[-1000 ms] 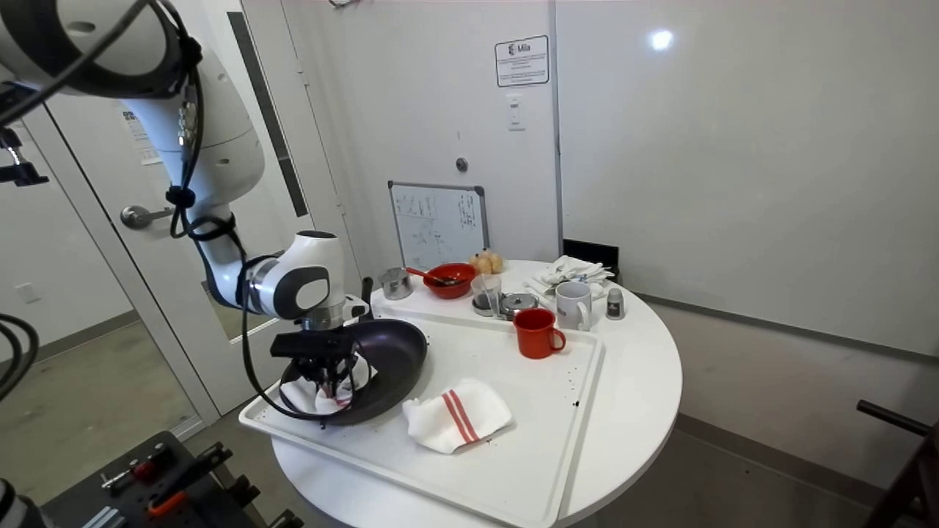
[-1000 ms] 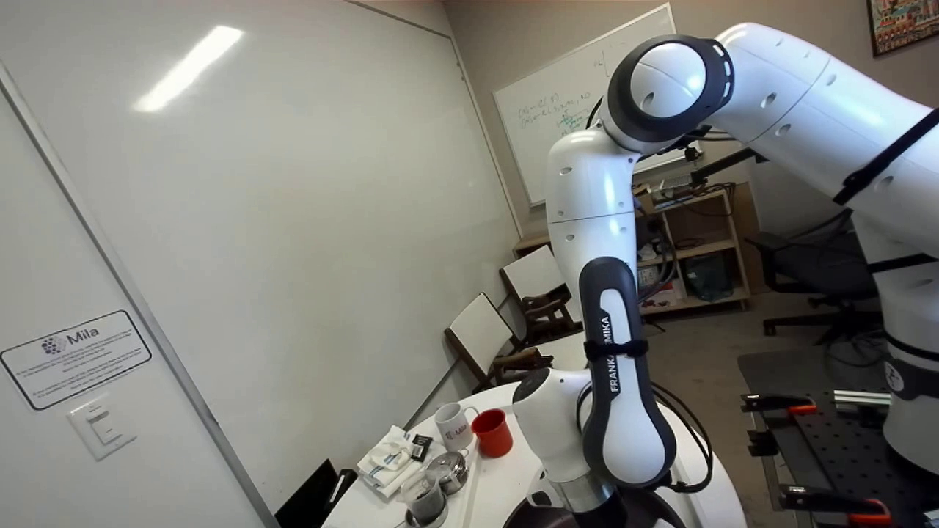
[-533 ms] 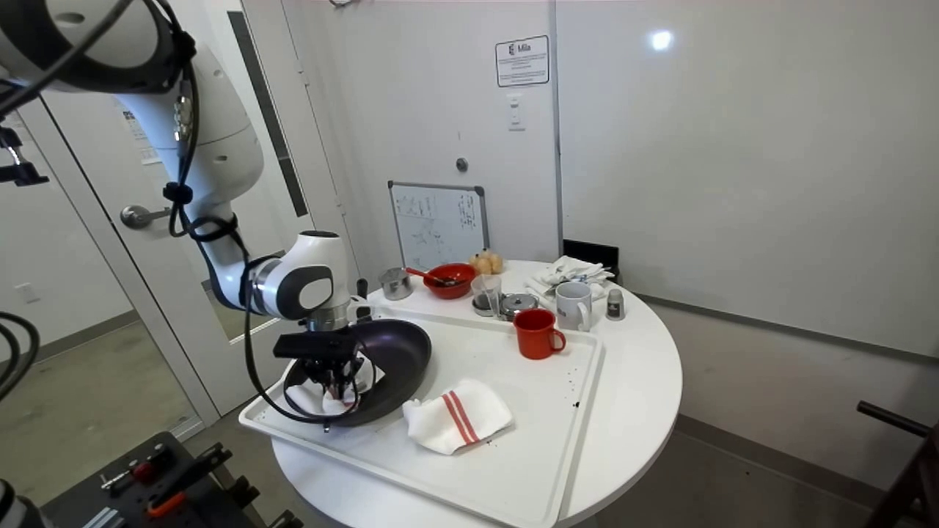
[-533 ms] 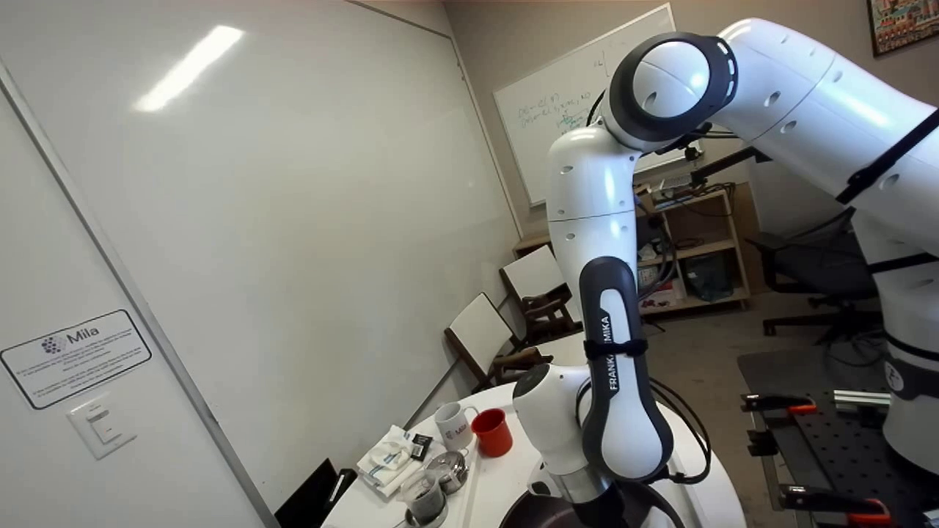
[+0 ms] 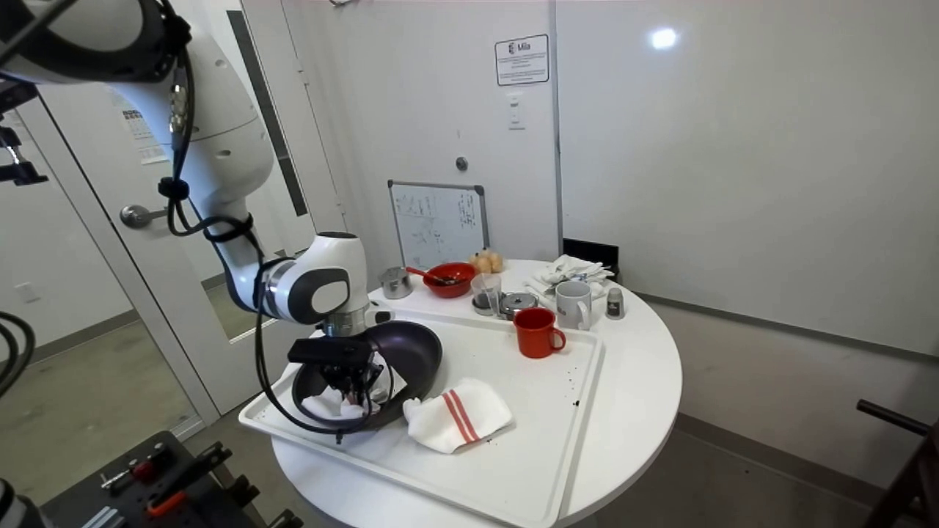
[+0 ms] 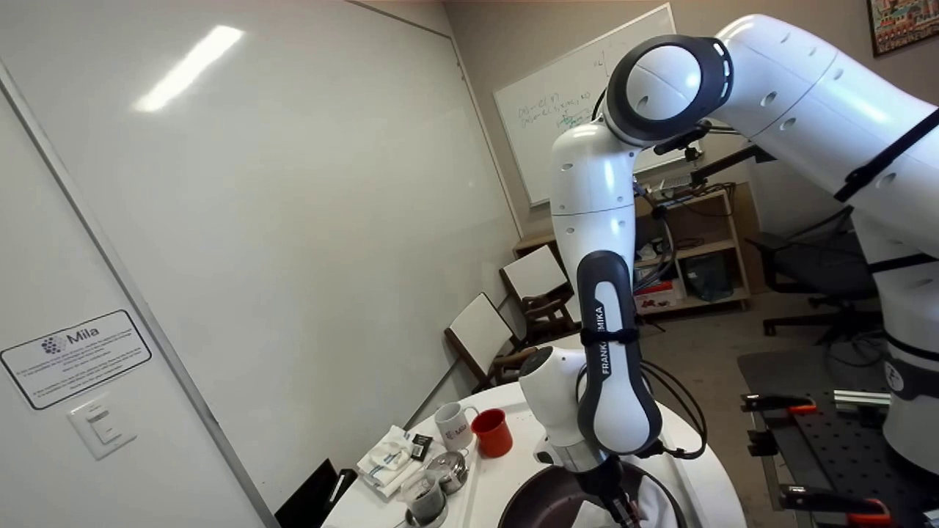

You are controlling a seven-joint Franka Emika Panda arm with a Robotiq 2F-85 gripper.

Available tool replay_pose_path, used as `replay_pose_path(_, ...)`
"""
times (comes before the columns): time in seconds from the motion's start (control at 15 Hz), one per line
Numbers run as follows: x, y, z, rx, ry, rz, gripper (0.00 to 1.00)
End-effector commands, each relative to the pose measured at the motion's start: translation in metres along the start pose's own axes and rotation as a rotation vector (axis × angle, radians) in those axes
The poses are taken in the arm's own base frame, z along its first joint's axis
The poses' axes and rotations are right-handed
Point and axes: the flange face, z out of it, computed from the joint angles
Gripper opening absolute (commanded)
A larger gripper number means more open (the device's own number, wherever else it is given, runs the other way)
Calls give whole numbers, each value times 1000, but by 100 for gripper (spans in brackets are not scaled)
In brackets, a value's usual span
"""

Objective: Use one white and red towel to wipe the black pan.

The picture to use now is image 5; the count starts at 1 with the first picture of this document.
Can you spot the black tool platform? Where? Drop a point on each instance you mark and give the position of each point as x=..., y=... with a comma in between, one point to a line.
x=70, y=501

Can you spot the white light switch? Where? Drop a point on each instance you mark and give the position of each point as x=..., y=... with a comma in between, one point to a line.
x=516, y=111

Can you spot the small metal cup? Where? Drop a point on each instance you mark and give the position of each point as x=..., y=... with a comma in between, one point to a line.
x=397, y=283

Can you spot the white wall sign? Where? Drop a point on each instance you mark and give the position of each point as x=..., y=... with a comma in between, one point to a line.
x=521, y=58

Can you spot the small metal bowl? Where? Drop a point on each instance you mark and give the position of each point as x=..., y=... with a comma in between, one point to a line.
x=486, y=300
x=518, y=303

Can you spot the black outlet box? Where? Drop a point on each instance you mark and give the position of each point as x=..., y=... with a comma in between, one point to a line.
x=592, y=252

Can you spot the red bowl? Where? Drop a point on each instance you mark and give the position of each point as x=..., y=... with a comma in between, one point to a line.
x=451, y=278

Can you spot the pile of white packets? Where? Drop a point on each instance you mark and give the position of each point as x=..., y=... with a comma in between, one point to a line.
x=573, y=267

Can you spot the round white table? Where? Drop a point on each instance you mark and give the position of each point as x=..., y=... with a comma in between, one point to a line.
x=636, y=391

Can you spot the small dark wall knob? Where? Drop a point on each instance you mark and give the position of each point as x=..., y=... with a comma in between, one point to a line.
x=461, y=164

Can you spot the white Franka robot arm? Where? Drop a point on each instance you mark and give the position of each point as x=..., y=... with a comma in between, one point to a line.
x=225, y=126

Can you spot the small framed whiteboard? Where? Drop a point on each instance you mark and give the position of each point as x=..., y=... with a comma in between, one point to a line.
x=438, y=223

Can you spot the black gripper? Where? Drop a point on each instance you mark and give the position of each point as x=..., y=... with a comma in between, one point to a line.
x=338, y=356

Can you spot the small tan item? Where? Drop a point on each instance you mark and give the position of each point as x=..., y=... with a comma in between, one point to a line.
x=488, y=261

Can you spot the large glossy wall whiteboard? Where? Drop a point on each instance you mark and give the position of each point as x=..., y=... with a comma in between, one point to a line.
x=763, y=176

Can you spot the small dark gadget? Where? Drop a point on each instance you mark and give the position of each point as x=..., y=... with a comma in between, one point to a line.
x=614, y=300

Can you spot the silver metal bar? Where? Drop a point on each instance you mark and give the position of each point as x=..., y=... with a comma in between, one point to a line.
x=105, y=515

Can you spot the red mug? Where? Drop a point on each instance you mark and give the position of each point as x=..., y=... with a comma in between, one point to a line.
x=533, y=331

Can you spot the white door with window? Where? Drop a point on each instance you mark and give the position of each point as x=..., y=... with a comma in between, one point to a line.
x=99, y=283

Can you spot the black frying pan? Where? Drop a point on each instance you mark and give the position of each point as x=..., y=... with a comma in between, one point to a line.
x=416, y=352

